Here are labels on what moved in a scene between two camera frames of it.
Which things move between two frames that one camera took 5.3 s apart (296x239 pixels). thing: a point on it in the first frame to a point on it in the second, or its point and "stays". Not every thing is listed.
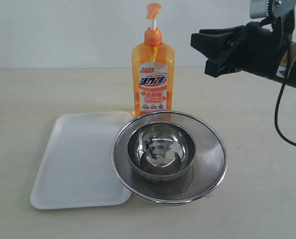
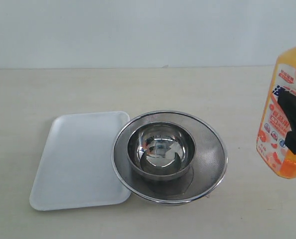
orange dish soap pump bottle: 154,69 to 290,73
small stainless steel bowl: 161,150 stays
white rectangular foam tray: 77,169 stays
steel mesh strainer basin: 208,167 stays
